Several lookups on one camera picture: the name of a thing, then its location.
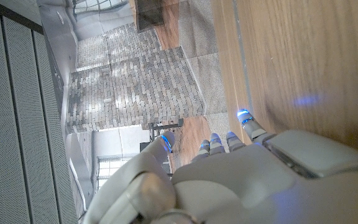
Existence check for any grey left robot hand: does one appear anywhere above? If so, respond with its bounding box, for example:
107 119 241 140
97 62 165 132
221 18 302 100
81 108 358 224

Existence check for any printed office backdrop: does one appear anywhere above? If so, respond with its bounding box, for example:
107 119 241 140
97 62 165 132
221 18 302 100
37 0 248 218

